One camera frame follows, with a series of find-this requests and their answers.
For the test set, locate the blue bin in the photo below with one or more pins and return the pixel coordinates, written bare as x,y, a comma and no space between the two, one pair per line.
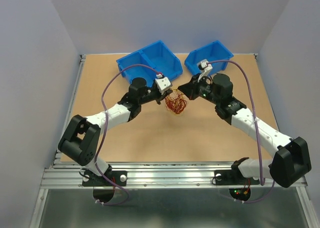
211,52
162,59

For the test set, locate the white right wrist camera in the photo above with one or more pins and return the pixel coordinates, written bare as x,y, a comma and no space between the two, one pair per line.
205,68

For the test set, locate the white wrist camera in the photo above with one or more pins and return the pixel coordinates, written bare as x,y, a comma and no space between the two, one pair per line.
163,83
205,68

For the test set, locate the blue bin middle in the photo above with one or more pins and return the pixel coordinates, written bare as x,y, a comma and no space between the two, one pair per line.
162,59

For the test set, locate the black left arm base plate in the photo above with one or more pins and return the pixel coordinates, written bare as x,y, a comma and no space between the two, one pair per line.
89,179

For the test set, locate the blue bin right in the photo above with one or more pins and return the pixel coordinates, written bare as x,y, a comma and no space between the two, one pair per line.
211,52

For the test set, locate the aluminium rail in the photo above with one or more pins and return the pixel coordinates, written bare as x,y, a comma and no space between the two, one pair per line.
140,176
82,60

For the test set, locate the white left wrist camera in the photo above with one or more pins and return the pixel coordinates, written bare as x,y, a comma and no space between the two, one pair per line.
163,83

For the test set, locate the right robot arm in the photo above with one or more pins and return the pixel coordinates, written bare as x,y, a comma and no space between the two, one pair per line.
290,158

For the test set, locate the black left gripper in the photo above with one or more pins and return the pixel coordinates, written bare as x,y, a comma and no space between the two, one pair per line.
161,97

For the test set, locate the metal sheet front panel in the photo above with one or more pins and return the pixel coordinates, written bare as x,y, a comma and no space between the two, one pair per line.
176,208

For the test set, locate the aluminium front rail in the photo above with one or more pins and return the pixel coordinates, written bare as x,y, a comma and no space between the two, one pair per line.
140,176

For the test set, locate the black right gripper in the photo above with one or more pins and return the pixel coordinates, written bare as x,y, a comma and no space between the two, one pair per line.
190,89

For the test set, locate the aluminium left side rail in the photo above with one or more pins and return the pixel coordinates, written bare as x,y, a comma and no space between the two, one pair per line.
82,60

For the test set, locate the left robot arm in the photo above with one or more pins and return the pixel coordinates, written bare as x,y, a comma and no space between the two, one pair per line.
80,139

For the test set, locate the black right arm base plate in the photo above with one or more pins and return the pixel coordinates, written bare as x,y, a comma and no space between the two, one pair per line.
231,178

